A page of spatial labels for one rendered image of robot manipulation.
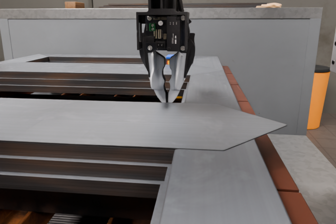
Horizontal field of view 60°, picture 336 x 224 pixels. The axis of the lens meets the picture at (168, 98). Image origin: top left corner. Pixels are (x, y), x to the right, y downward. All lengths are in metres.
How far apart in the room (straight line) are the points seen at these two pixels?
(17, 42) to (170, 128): 1.13
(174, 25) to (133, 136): 0.16
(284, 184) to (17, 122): 0.35
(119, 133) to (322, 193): 0.44
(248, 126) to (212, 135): 0.06
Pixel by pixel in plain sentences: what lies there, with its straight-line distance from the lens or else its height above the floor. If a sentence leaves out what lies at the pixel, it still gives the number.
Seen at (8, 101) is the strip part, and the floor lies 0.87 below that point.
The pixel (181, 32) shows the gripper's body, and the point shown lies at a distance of 0.42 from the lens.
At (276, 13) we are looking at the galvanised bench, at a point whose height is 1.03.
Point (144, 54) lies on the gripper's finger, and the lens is 0.48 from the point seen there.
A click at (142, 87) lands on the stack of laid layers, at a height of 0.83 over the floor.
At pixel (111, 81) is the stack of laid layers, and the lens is 0.78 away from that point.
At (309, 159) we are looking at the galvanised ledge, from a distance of 0.79.
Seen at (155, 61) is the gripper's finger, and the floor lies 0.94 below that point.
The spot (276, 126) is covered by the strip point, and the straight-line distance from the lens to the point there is 0.41.
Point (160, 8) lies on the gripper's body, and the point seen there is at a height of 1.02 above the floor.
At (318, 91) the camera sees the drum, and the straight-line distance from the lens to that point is 3.00.
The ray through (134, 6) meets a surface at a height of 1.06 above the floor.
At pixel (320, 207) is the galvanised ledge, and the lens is 0.62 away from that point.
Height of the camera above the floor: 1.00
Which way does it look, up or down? 15 degrees down
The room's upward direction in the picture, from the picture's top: straight up
